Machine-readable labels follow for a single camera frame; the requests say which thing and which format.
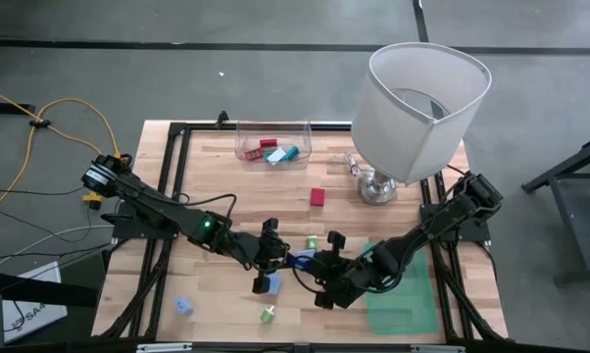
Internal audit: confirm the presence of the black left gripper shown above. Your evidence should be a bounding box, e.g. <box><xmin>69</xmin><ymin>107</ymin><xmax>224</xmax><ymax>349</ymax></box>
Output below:
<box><xmin>245</xmin><ymin>218</ymin><xmax>290</xmax><ymax>295</ymax></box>

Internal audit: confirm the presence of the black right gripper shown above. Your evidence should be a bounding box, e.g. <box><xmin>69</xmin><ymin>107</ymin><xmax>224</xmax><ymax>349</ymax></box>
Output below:
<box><xmin>312</xmin><ymin>230</ymin><xmax>369</xmax><ymax>311</ymax></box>

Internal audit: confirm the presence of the light blue wall charger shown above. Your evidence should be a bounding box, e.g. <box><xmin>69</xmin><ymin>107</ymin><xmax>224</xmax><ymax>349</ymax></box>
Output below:
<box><xmin>265</xmin><ymin>273</ymin><xmax>283</xmax><ymax>297</ymax></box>
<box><xmin>172</xmin><ymin>296</ymin><xmax>194</xmax><ymax>316</ymax></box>

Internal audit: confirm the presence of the dark blue block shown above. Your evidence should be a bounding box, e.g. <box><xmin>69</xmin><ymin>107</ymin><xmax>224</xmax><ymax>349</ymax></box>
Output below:
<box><xmin>283</xmin><ymin>254</ymin><xmax>312</xmax><ymax>271</ymax></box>

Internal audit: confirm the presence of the pale blue block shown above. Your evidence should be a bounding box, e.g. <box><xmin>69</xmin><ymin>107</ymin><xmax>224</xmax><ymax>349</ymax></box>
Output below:
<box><xmin>266</xmin><ymin>147</ymin><xmax>288</xmax><ymax>167</ymax></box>

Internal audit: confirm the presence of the green translucent plastic bin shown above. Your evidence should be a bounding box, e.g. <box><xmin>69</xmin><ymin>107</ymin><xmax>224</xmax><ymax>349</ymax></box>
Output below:
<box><xmin>363</xmin><ymin>242</ymin><xmax>441</xmax><ymax>337</ymax></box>

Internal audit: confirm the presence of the clear plastic bin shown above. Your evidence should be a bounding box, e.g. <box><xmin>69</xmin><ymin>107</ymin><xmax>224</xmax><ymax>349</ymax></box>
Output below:
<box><xmin>233</xmin><ymin>116</ymin><xmax>314</xmax><ymax>172</ymax></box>

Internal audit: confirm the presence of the silver edge strip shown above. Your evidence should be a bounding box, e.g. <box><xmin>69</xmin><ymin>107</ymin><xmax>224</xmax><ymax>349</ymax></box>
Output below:
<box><xmin>238</xmin><ymin>120</ymin><xmax>354</xmax><ymax>126</ymax></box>

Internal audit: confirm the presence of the white lamp with shade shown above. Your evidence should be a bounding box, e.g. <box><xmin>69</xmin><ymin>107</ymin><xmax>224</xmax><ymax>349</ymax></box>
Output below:
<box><xmin>350</xmin><ymin>41</ymin><xmax>493</xmax><ymax>206</ymax></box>

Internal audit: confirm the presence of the white printed box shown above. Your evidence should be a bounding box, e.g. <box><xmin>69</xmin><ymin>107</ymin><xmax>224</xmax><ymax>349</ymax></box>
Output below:
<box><xmin>0</xmin><ymin>261</ymin><xmax>69</xmax><ymax>344</ymax></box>

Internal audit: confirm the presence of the black beam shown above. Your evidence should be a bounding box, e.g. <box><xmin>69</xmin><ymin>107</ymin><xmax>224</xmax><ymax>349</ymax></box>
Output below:
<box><xmin>0</xmin><ymin>269</ymin><xmax>99</xmax><ymax>309</ymax></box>

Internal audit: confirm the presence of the black metal side table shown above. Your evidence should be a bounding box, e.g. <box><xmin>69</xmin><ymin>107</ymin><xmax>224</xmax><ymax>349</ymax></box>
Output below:
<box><xmin>521</xmin><ymin>134</ymin><xmax>590</xmax><ymax>285</ymax></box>

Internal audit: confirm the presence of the black floor bar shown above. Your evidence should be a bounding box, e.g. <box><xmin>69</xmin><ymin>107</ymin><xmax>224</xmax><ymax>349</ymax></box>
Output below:
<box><xmin>0</xmin><ymin>101</ymin><xmax>36</xmax><ymax>116</ymax></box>

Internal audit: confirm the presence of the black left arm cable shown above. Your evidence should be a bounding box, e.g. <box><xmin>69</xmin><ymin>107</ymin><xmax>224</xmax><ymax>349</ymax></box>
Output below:
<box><xmin>176</xmin><ymin>193</ymin><xmax>239</xmax><ymax>222</ymax></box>

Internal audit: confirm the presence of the clear lamp cord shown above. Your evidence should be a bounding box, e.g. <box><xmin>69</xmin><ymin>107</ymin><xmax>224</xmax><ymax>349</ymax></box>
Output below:
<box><xmin>328</xmin><ymin>150</ymin><xmax>364</xmax><ymax>178</ymax></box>

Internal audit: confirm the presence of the long silver bracket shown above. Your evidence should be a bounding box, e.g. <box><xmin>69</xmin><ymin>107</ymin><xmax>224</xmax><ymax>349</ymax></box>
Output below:
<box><xmin>135</xmin><ymin>342</ymin><xmax>194</xmax><ymax>353</ymax></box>
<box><xmin>411</xmin><ymin>344</ymin><xmax>467</xmax><ymax>353</ymax></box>

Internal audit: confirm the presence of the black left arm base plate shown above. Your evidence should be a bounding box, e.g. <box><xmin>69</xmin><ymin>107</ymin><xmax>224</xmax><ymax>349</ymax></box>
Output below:
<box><xmin>101</xmin><ymin>210</ymin><xmax>184</xmax><ymax>241</ymax></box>

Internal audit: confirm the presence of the black aluminium frame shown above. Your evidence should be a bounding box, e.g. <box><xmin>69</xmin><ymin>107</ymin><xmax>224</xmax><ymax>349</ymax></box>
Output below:
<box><xmin>98</xmin><ymin>120</ymin><xmax>510</xmax><ymax>353</ymax></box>

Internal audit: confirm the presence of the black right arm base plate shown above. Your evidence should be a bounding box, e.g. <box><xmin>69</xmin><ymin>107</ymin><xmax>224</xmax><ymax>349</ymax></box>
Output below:
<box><xmin>418</xmin><ymin>201</ymin><xmax>492</xmax><ymax>245</ymax></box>

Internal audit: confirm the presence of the yellow extension cord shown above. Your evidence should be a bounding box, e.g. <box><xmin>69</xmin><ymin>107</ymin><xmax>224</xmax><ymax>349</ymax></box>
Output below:
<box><xmin>32</xmin><ymin>97</ymin><xmax>129</xmax><ymax>162</ymax></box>
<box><xmin>0</xmin><ymin>82</ymin><xmax>105</xmax><ymax>225</ymax></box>

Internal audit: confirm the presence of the white floor cable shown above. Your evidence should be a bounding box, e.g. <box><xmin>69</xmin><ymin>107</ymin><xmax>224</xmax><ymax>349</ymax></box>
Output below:
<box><xmin>0</xmin><ymin>224</ymin><xmax>116</xmax><ymax>271</ymax></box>

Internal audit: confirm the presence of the black floor cable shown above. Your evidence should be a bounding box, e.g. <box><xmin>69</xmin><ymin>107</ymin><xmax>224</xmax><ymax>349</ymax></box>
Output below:
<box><xmin>0</xmin><ymin>241</ymin><xmax>115</xmax><ymax>266</ymax></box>
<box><xmin>0</xmin><ymin>203</ymin><xmax>95</xmax><ymax>244</ymax></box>
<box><xmin>0</xmin><ymin>185</ymin><xmax>88</xmax><ymax>197</ymax></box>

